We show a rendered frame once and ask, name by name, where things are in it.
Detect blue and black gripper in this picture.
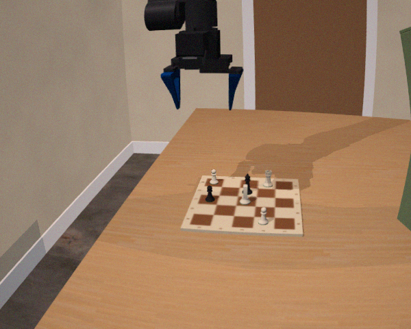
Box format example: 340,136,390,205
160,27,243,110

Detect white pawn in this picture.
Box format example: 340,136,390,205
210,169,219,184
258,207,269,225

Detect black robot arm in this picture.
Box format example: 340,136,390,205
144,0,221,70

